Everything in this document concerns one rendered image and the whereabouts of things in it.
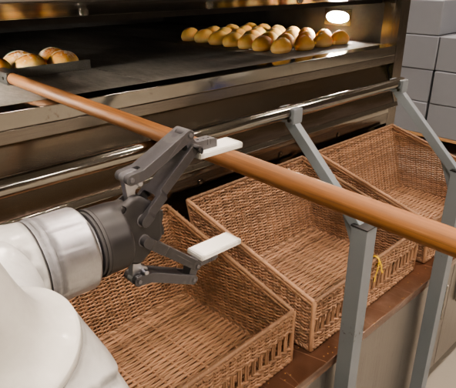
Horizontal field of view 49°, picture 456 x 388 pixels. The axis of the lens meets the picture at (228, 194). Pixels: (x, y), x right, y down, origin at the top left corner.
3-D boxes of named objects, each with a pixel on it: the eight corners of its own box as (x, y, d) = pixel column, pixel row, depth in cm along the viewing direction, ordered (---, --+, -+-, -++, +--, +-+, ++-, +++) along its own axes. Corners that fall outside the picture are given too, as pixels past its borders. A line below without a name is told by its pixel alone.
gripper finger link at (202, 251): (201, 256, 63) (202, 262, 63) (241, 239, 67) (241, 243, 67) (186, 248, 65) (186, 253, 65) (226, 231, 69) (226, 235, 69)
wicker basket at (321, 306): (184, 279, 155) (181, 197, 144) (296, 221, 191) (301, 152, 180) (310, 356, 123) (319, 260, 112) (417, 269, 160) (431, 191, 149)
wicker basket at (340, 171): (306, 217, 194) (311, 150, 183) (383, 180, 230) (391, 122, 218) (424, 266, 162) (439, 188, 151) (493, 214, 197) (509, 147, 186)
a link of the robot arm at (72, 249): (20, 285, 53) (72, 265, 57) (59, 325, 47) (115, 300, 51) (6, 208, 50) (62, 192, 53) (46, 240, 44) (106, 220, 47)
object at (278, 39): (176, 40, 221) (176, 27, 219) (252, 32, 251) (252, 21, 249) (280, 55, 181) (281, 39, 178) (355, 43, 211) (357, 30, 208)
